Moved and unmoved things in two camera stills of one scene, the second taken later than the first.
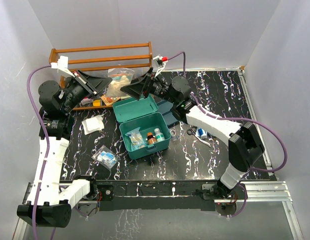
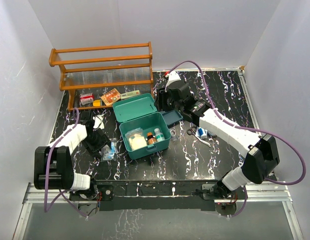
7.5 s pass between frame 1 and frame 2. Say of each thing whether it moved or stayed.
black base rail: stayed
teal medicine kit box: stayed
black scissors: stayed
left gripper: moved
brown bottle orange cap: stayed
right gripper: moved
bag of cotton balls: moved
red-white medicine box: stayed
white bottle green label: stayed
